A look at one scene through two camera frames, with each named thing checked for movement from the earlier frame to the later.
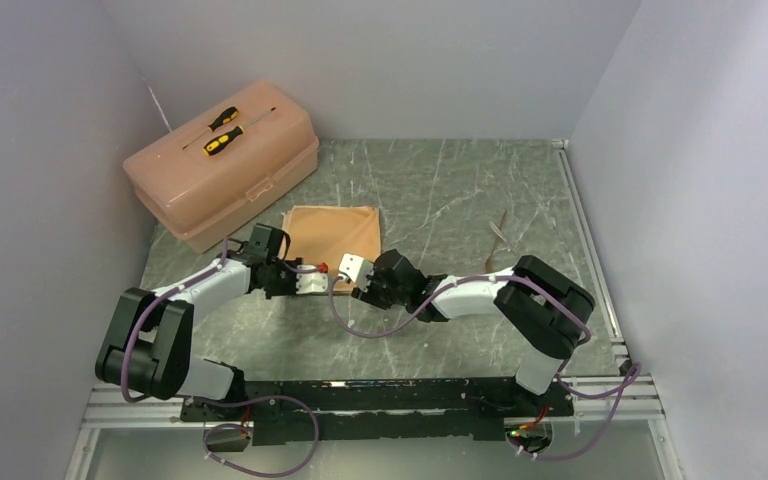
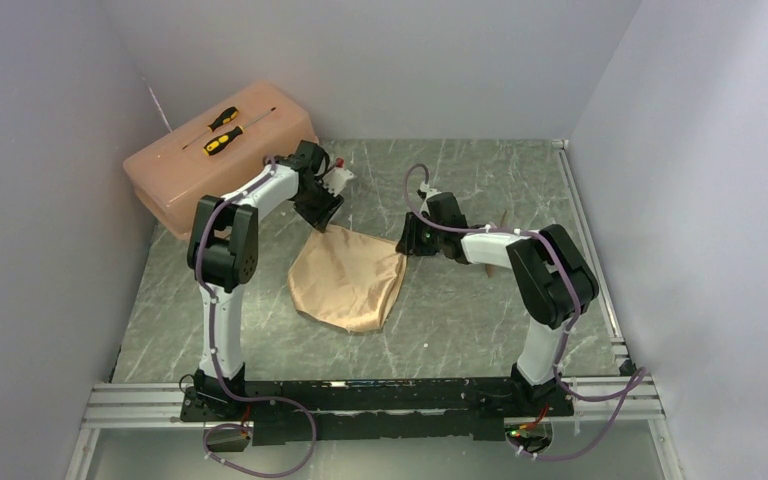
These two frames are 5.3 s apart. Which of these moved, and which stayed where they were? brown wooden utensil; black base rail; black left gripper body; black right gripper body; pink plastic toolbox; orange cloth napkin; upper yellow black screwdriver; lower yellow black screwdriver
Moved: black right gripper body; orange cloth napkin; black left gripper body
Stayed: black base rail; pink plastic toolbox; upper yellow black screwdriver; lower yellow black screwdriver; brown wooden utensil
